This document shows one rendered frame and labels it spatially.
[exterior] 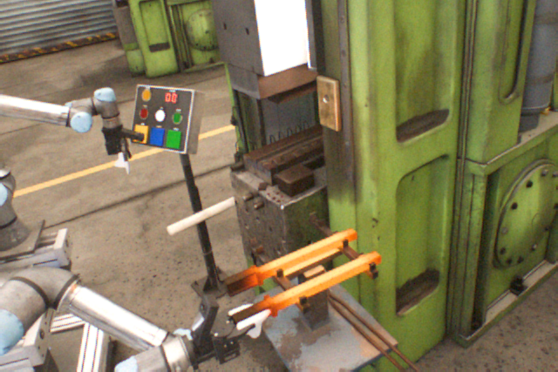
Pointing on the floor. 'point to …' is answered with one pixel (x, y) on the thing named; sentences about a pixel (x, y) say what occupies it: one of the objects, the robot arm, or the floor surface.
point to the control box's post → (195, 212)
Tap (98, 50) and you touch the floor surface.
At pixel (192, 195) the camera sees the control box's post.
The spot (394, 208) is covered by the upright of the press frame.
